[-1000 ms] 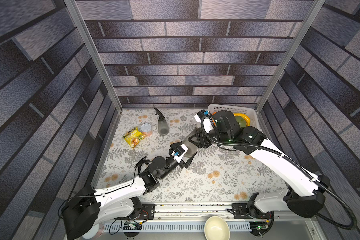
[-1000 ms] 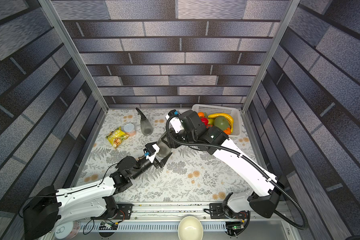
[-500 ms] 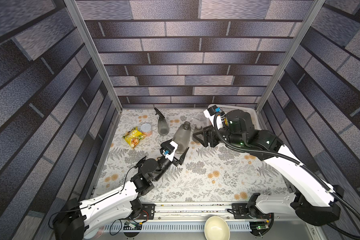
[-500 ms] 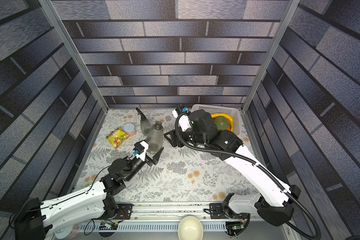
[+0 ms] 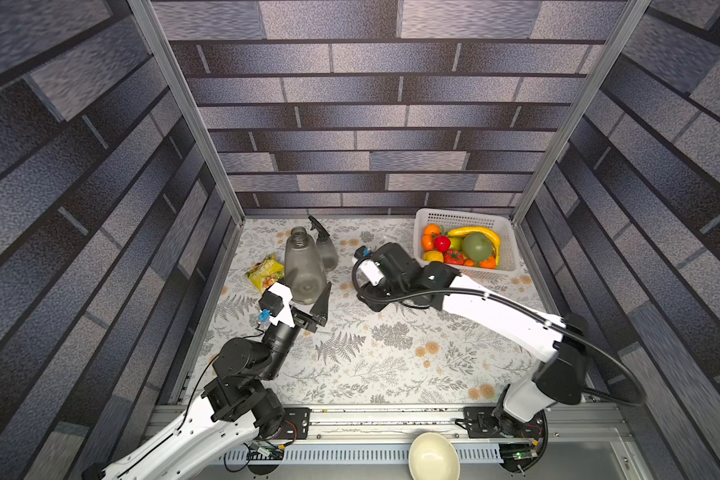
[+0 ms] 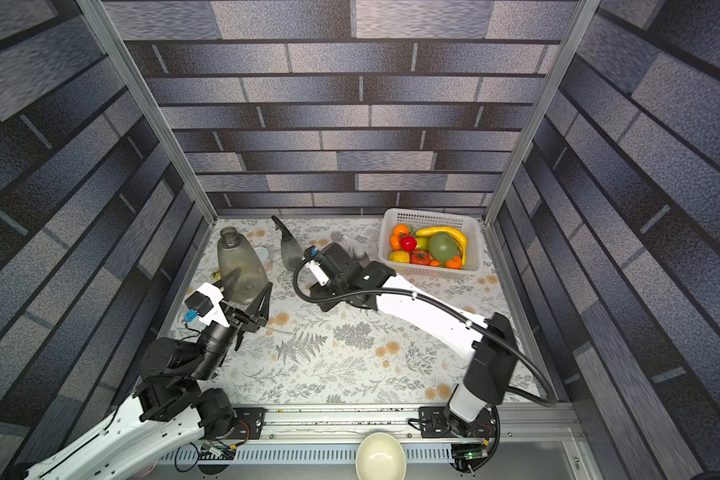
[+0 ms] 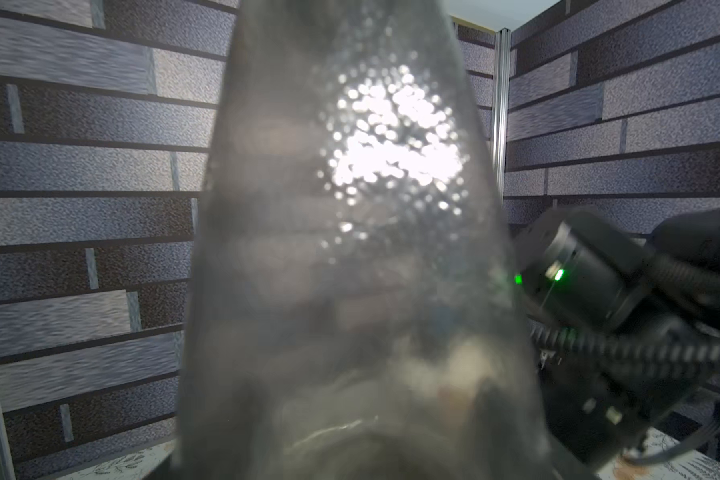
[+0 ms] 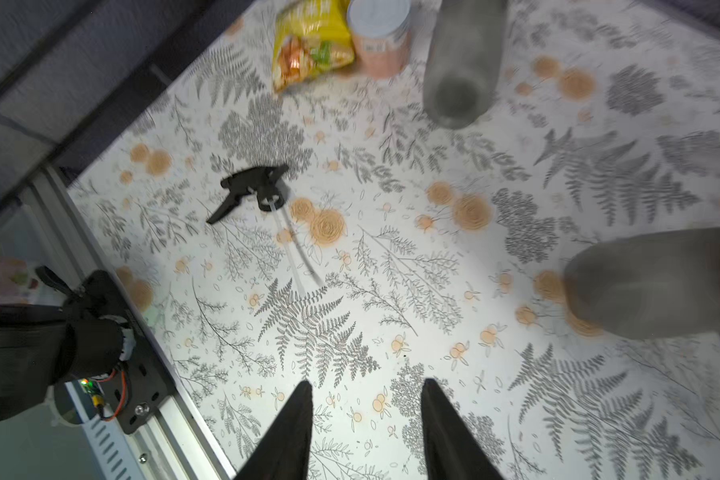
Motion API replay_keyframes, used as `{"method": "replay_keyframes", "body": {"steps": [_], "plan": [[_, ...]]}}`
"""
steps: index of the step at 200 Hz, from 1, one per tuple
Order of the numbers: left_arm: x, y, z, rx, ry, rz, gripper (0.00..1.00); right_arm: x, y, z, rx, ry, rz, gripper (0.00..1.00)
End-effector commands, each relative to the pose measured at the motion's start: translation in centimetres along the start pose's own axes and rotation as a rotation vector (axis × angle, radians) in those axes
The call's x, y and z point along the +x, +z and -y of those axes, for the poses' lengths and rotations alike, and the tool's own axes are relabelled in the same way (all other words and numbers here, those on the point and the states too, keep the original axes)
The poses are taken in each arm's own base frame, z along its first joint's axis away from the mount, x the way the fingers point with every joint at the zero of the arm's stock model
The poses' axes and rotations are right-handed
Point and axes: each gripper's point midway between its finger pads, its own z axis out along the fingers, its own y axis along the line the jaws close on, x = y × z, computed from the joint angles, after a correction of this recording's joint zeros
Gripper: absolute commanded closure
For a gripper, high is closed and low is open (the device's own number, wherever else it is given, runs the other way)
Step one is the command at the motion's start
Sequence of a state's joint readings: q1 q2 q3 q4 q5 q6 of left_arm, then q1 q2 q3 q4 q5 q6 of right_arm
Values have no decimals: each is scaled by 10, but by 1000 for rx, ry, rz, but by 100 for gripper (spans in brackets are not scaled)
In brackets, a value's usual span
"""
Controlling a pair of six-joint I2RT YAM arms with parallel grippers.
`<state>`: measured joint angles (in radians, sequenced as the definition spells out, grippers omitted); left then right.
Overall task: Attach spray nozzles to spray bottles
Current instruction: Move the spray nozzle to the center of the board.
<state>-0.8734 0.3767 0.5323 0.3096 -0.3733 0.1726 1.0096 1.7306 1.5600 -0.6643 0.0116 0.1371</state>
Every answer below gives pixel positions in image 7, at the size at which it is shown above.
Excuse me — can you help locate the black corrugated cable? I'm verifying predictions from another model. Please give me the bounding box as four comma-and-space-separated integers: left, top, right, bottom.
527, 320, 720, 379

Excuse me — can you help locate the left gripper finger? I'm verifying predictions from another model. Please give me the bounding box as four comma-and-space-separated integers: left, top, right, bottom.
549, 436, 599, 480

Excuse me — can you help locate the grey spray bottle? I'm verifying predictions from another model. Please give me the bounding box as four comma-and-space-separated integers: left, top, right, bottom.
172, 1, 553, 479

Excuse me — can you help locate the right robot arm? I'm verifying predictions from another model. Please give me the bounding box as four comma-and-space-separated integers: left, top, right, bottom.
514, 207, 720, 469

